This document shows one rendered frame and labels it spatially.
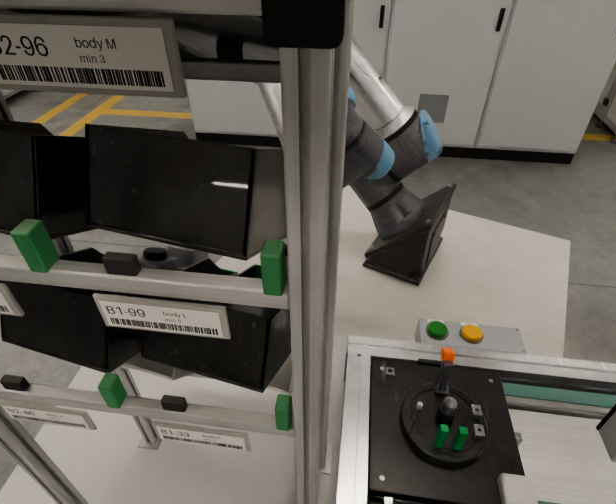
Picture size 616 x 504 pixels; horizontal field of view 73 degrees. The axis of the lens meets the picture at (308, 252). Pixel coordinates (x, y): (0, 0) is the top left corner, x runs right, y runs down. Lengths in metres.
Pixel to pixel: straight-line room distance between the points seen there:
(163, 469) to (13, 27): 0.78
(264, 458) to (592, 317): 2.09
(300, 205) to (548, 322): 1.04
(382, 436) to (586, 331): 1.90
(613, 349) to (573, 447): 1.64
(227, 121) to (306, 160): 3.63
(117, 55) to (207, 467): 0.77
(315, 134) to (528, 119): 3.65
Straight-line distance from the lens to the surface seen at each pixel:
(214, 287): 0.26
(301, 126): 0.19
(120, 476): 0.92
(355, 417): 0.80
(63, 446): 0.99
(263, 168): 0.29
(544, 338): 1.16
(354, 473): 0.76
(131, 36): 0.20
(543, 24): 3.61
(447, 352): 0.76
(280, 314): 0.39
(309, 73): 0.18
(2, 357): 2.51
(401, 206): 1.13
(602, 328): 2.62
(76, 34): 0.21
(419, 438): 0.76
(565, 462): 0.91
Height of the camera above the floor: 1.65
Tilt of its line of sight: 40 degrees down
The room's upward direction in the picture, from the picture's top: straight up
